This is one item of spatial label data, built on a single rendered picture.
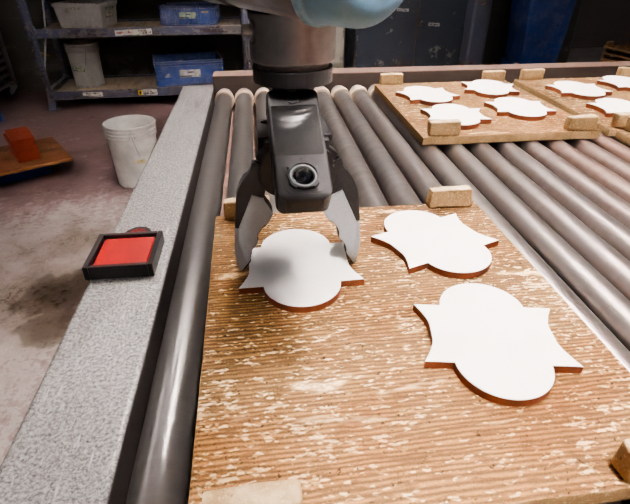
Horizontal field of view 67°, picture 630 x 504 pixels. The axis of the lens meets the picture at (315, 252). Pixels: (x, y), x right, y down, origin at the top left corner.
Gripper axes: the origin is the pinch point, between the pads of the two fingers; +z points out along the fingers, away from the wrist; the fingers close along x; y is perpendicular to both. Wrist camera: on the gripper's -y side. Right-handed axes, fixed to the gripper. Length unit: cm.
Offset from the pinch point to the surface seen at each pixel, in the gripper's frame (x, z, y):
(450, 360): -10.9, -0.2, -15.9
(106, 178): 98, 92, 253
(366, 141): -17.4, 2.1, 44.3
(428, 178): -23.2, 1.9, 25.1
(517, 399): -14.4, -0.1, -20.3
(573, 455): -16.4, 0.8, -24.7
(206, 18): 38, 20, 432
